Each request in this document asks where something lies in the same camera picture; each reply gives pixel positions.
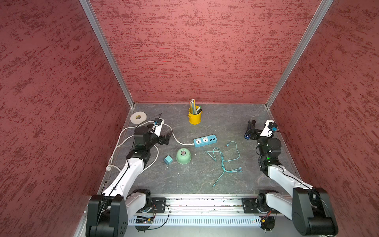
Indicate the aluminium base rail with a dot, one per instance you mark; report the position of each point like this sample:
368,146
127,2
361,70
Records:
200,210

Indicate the blue black handheld device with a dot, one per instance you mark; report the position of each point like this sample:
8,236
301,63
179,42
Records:
247,135

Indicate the white tape roll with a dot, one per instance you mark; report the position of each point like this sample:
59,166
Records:
138,118

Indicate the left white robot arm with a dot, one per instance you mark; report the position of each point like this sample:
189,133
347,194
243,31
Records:
124,180

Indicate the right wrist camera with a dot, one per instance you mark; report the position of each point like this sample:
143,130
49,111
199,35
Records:
269,129

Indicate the teal usb charger cube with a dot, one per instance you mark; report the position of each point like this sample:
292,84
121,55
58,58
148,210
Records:
168,160

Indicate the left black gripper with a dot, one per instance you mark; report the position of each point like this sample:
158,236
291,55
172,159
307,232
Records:
162,138

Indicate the black marker in bucket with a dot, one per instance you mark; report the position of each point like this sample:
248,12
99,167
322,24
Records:
198,110

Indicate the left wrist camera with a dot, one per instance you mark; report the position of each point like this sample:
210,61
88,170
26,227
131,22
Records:
158,123

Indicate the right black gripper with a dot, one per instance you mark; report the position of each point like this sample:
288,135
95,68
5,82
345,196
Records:
256,132

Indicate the teal power strip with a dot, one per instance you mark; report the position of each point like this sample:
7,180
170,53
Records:
203,141

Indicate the pencils bundle in bucket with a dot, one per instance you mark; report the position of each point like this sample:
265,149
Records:
192,106

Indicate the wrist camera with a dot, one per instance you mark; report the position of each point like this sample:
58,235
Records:
269,129
158,123

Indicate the yellow metal bucket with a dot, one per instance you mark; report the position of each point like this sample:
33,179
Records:
194,119

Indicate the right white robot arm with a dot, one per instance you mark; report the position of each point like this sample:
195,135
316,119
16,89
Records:
308,207

